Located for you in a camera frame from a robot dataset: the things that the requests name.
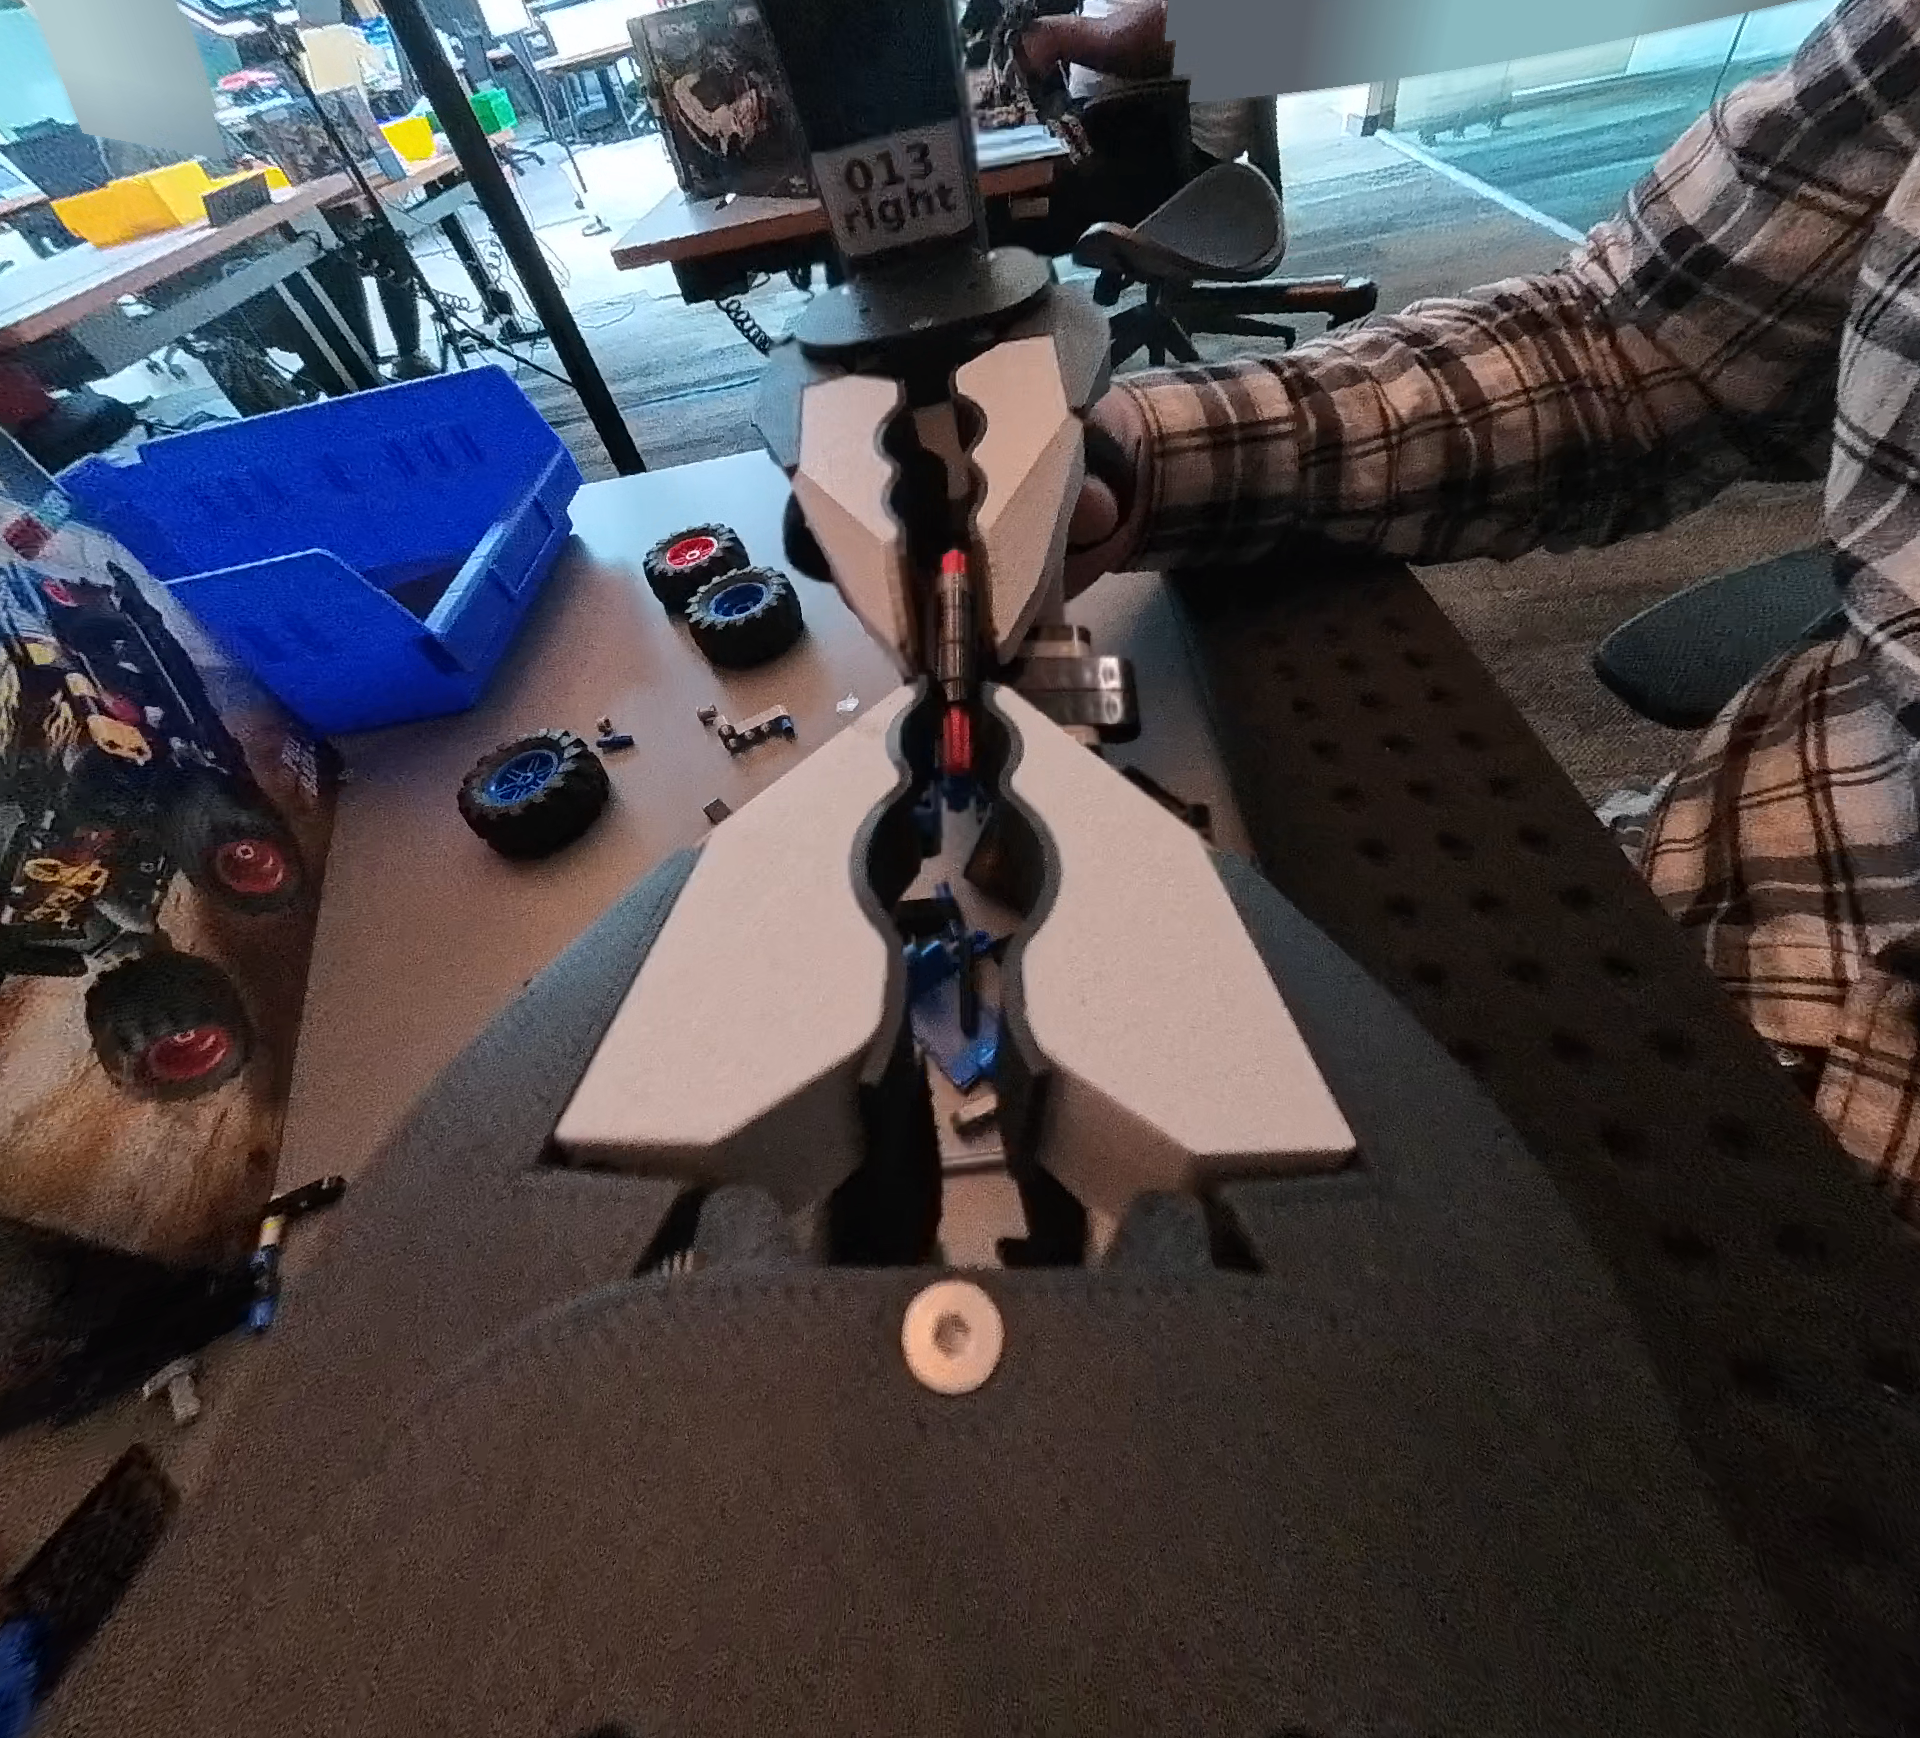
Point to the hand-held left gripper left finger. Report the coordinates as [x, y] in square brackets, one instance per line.
[737, 1018]

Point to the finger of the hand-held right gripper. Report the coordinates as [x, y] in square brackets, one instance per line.
[1036, 478]
[857, 495]

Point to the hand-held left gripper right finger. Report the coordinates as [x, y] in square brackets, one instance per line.
[1186, 1018]

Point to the black wheel blue rim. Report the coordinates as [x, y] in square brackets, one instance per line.
[744, 616]
[534, 791]

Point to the person's right forearm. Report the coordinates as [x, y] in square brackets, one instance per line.
[1501, 389]

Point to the grey desk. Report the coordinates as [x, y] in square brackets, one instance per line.
[450, 959]

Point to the person's right hand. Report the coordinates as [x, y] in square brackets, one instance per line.
[1105, 496]

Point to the black wheel red rim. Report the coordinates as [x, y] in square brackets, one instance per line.
[697, 563]

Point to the dark printed box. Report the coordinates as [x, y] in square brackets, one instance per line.
[715, 94]

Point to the brown background table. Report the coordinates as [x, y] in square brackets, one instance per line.
[751, 224]

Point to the black saddle stool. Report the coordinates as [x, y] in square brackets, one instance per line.
[1217, 233]

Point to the black perforated board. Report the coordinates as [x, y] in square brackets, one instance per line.
[1501, 1018]

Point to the black metal pole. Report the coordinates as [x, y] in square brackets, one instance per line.
[450, 118]

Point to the black blue toy axle piece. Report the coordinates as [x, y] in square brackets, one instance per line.
[301, 1203]

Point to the blue plastic bin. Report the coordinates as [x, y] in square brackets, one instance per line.
[391, 598]

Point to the person's plaid clothed body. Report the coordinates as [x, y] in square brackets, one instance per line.
[1817, 868]

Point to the monster truck toy set box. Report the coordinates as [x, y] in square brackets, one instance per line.
[120, 809]

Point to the grey office chair seat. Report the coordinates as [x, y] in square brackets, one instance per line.
[1711, 635]

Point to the long background workbench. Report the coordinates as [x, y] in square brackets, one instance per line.
[151, 269]

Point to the yellow bin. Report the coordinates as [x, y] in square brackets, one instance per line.
[137, 203]

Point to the black flat toy panel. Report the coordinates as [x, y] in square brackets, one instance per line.
[90, 1558]

